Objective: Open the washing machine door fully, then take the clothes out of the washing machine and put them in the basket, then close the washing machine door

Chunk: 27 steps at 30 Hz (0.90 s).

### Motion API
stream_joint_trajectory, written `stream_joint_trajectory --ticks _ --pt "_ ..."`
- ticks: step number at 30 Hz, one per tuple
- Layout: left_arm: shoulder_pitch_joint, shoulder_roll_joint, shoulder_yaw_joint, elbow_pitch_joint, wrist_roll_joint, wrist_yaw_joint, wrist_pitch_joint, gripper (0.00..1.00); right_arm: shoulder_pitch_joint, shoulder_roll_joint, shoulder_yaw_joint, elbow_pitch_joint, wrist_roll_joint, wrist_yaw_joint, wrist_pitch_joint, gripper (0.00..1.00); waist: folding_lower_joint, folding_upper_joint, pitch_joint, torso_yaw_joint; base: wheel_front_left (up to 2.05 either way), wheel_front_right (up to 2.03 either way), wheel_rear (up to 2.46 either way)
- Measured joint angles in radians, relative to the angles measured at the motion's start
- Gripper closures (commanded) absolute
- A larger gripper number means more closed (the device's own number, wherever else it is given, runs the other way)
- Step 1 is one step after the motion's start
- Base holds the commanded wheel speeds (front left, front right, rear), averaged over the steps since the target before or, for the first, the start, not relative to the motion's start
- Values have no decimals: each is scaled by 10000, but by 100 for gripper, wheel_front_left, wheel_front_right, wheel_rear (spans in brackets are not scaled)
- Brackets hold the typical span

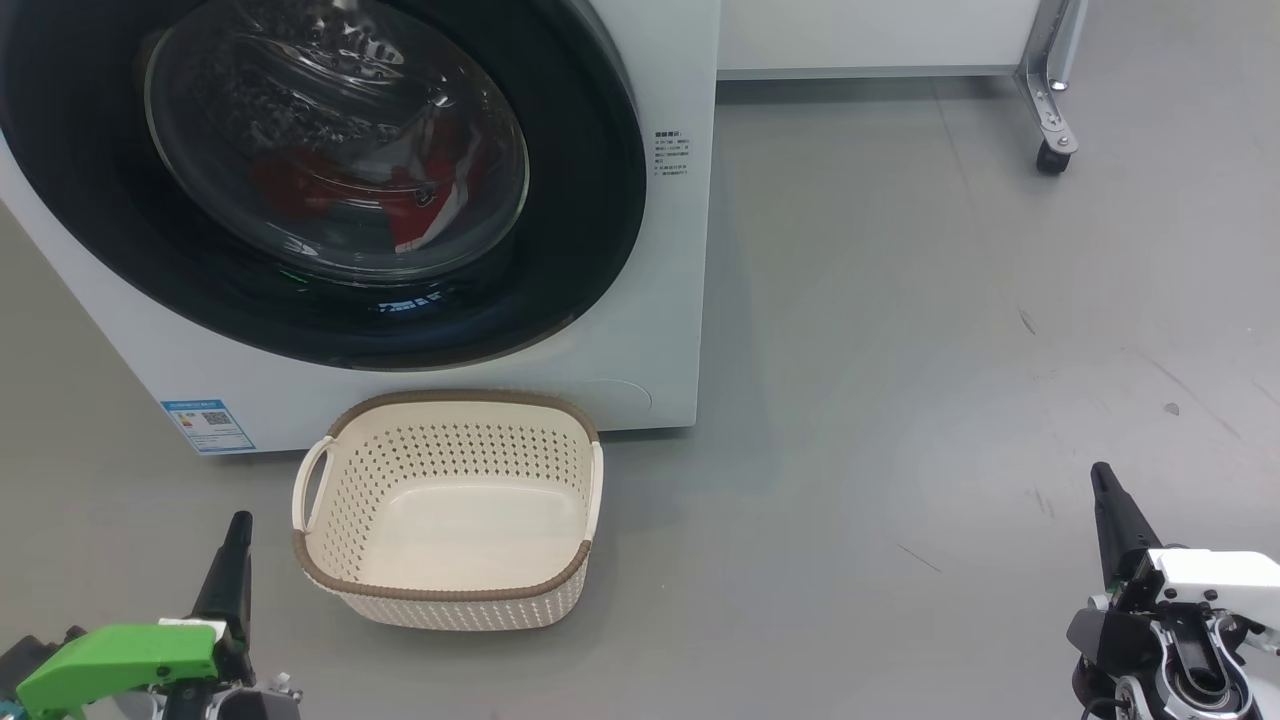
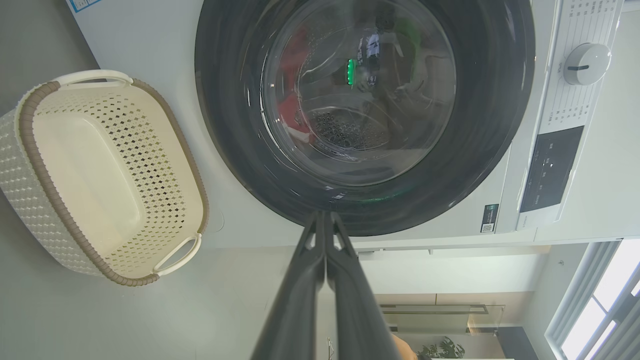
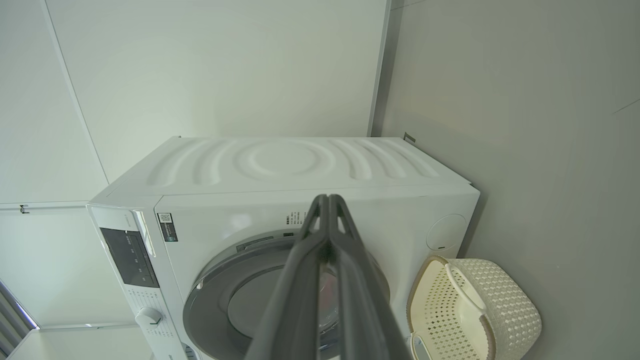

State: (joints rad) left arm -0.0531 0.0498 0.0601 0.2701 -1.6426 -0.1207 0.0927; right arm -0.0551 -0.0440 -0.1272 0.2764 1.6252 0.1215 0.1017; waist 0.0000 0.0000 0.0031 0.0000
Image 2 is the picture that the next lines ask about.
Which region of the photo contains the window with white frame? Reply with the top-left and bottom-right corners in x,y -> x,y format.
545,240 -> 640,360

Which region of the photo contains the small QR code label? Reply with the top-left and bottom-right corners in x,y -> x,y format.
480,203 -> 500,233

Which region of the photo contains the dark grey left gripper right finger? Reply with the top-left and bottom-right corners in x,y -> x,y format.
325,211 -> 403,360

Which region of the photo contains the white front-load washing machine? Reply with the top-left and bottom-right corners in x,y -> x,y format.
65,0 -> 640,251

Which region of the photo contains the green potted plant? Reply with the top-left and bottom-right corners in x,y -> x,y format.
417,336 -> 466,360

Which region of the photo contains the white washing machine dial knob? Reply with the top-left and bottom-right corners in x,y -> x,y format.
563,42 -> 612,86

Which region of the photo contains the black washing machine display panel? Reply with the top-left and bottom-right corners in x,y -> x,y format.
519,126 -> 585,213

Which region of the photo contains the cream perforated laundry basket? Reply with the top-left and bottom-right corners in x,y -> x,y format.
0,70 -> 210,287

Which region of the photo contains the washing machine steel drum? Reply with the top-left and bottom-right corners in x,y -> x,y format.
262,0 -> 456,187

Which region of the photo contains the red and white jersey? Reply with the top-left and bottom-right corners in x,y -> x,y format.
277,30 -> 313,146

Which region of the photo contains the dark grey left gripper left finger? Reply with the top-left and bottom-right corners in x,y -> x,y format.
250,211 -> 327,360

